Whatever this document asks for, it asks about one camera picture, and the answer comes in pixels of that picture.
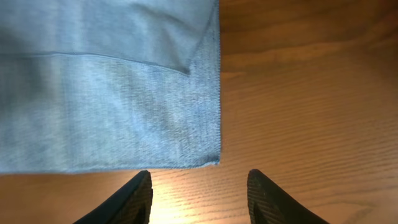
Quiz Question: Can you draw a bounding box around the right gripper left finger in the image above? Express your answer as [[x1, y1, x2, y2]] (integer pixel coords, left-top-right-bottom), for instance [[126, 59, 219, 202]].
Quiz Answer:
[[75, 170, 153, 224]]

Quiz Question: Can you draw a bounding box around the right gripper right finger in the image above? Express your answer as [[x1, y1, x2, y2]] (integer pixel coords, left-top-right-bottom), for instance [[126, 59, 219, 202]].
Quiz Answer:
[[247, 169, 328, 224]]

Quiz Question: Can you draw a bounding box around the blue cloth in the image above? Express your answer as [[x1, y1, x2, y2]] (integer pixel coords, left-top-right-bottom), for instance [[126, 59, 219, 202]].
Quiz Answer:
[[1, 0, 221, 174]]

